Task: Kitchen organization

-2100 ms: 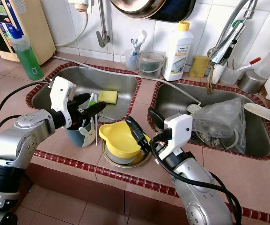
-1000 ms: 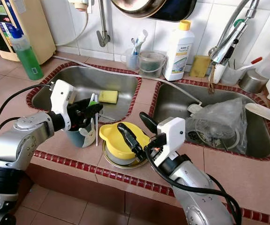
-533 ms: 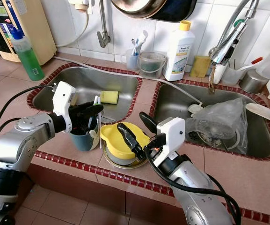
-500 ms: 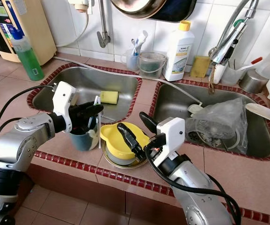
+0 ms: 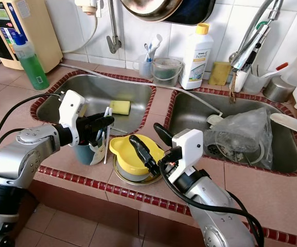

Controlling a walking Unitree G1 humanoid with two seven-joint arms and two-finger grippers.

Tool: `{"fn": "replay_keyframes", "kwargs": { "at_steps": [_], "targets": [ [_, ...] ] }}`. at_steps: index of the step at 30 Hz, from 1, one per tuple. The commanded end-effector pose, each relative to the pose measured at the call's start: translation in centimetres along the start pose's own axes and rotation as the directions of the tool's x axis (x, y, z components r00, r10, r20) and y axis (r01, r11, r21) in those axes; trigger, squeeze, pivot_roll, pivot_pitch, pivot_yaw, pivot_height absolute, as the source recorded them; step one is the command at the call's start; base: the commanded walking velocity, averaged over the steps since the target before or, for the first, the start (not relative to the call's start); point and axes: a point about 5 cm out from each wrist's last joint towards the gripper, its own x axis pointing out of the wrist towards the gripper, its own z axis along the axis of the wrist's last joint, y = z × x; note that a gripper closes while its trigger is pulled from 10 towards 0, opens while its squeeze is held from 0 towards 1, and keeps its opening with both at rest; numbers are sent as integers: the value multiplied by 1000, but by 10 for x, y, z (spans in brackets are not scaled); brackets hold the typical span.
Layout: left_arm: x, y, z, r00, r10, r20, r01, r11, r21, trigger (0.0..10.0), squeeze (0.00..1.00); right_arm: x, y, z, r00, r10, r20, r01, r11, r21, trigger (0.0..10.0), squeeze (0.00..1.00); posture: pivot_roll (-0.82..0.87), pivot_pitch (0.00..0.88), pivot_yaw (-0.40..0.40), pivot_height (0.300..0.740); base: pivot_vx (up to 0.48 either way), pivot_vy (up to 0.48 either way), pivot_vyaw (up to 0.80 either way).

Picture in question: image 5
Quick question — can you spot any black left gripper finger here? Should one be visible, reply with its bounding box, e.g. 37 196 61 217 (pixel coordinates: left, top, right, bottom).
88 114 115 130
86 129 108 148

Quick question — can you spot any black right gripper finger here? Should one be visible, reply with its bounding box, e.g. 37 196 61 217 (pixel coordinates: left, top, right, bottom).
129 135 162 177
153 122 176 148

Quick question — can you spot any yellow plastic bowl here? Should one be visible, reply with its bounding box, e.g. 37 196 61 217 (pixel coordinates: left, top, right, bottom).
109 135 165 177

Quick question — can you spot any blue mug white figure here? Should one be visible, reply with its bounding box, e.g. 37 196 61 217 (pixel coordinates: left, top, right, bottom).
72 143 103 166

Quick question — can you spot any bright yellow sponge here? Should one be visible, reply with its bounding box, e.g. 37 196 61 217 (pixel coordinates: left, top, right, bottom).
110 100 132 115

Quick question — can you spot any large steel sink basin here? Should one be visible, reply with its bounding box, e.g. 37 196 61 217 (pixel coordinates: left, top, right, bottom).
164 89 297 177

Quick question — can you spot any small steel sink basin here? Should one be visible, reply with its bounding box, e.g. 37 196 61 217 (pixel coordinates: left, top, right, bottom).
30 70 156 137

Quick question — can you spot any clear container green scrubber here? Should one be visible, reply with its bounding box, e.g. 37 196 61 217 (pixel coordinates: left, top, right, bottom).
151 57 184 87

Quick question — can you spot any clear plastic toothbrush cup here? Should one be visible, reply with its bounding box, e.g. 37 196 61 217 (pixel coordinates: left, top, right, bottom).
133 54 154 79

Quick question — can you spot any clear plastic bag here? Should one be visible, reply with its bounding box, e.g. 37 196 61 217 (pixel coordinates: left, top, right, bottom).
204 107 274 169

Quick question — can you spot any green dish soap bottle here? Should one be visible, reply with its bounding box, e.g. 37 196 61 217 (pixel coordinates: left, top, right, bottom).
12 32 50 92

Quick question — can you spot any mustard yellow sponge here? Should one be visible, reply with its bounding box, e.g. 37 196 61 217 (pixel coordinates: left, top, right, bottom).
207 61 232 86

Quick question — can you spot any blue white toothbrush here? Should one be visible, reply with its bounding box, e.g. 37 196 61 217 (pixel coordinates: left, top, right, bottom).
143 43 153 63

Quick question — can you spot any white detergent bottle yellow cap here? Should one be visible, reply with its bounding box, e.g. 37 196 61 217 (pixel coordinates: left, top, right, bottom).
178 23 215 91

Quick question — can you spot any white toothpaste tube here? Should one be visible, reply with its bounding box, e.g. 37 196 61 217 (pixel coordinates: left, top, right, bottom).
149 34 163 57

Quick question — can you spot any white bottle green cap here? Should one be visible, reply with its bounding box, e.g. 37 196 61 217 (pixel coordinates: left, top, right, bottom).
235 21 272 93

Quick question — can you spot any clear plastic jug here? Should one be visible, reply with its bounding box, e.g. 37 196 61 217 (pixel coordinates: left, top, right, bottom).
243 62 290 95

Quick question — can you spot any beige water ionizer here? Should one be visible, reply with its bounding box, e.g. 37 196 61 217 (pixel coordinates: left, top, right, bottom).
0 0 63 73

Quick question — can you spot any white plastic spatula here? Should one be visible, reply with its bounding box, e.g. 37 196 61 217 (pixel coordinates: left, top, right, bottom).
269 112 297 138

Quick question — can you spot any chrome sink faucet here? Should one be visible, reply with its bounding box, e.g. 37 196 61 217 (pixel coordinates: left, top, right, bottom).
228 0 284 103

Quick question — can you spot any steel cup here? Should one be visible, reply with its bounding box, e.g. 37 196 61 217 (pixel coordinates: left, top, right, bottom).
263 76 295 103

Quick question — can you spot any steel wok pan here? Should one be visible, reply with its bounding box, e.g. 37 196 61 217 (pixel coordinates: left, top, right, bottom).
120 0 185 22

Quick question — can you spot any dark blue frying pan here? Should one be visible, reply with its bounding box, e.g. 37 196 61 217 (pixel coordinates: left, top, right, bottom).
164 0 217 26

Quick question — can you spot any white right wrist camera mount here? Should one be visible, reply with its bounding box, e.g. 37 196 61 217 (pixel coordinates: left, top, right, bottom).
168 129 204 185

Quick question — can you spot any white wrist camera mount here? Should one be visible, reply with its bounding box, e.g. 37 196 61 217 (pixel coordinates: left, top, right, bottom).
168 129 204 185
58 90 86 146

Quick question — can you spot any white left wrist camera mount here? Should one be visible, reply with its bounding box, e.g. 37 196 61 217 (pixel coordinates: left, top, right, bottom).
58 90 86 146

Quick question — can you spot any white water hose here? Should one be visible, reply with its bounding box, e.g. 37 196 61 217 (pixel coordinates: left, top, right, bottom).
61 63 226 127

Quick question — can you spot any steel wall tap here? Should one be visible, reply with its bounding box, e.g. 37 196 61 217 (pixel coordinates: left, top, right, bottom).
107 0 123 55

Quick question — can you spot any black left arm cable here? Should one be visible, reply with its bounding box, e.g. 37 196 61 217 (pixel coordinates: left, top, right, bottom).
0 93 64 173

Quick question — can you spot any beige water hose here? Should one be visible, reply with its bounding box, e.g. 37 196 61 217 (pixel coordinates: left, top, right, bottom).
61 13 95 55

